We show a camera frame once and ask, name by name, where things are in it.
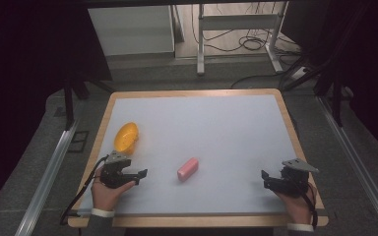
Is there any white metal stand frame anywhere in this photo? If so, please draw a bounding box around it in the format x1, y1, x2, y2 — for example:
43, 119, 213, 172
196, 1, 290, 77

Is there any pink soap bar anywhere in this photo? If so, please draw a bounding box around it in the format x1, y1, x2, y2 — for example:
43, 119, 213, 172
176, 156, 200, 183

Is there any person's left hand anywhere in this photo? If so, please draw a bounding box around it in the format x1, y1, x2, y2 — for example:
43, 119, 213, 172
91, 167, 137, 212

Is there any black curtain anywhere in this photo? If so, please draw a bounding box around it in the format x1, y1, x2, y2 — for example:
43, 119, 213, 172
0, 0, 112, 220
282, 0, 378, 165

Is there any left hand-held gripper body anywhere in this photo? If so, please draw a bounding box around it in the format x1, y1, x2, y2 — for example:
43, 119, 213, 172
99, 150, 136, 190

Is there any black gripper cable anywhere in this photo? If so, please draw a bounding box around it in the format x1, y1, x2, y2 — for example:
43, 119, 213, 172
59, 154, 110, 226
293, 178, 319, 230

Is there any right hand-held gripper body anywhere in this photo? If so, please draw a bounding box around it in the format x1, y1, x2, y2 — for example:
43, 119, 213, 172
275, 157, 320, 199

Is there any tangle of black floor cables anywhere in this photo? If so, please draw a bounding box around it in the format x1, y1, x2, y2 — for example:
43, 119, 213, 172
191, 2, 303, 67

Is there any black square floor bracket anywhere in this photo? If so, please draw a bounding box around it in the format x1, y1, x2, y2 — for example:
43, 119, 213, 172
66, 130, 90, 153

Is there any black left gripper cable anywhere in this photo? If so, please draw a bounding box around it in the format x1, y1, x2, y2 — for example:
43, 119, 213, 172
59, 154, 110, 226

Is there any white power strip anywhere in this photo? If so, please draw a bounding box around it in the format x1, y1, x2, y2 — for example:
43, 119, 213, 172
289, 66, 310, 82

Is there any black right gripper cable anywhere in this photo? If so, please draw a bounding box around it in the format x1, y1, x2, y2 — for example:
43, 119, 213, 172
293, 178, 319, 230

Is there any white board panel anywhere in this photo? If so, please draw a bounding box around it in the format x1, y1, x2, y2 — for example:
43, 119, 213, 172
88, 5, 176, 57

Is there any person's right hand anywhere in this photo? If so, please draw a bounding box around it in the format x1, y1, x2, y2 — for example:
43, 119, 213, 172
275, 182, 318, 226

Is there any black metal stand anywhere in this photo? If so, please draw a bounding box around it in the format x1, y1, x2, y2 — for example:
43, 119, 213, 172
62, 73, 114, 131
281, 48, 347, 128

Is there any aluminium rail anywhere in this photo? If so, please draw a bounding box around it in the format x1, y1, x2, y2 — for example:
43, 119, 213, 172
317, 95, 378, 236
14, 119, 81, 236

